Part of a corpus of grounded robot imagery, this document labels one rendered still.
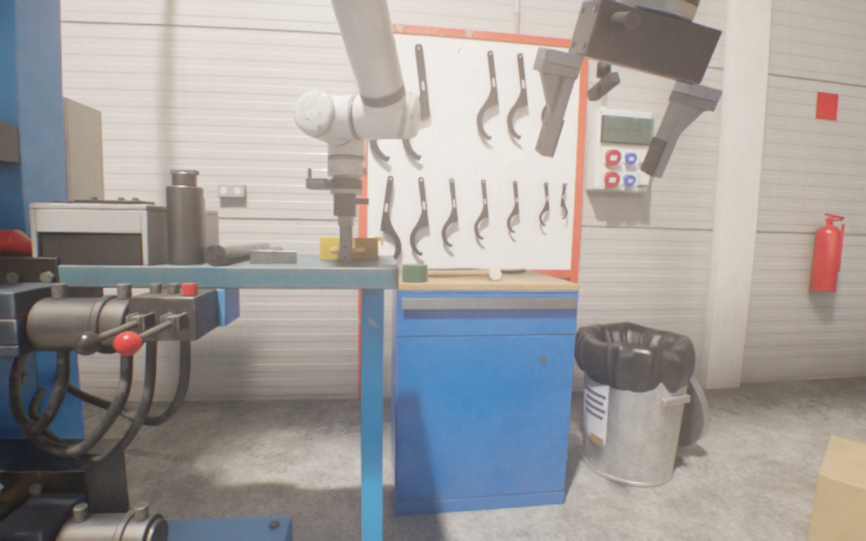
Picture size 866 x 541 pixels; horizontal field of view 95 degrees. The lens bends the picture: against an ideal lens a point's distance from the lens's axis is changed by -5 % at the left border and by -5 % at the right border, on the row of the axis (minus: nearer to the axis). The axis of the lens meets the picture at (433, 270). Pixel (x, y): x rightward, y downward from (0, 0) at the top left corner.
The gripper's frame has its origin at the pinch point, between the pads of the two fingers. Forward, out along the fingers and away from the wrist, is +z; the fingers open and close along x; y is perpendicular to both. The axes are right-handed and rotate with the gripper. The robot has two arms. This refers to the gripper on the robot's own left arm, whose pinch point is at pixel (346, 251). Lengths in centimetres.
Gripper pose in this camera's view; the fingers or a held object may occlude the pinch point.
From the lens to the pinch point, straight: 101.8
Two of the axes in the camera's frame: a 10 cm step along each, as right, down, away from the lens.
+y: 9.9, 0.1, 1.4
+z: -0.2, 9.9, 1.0
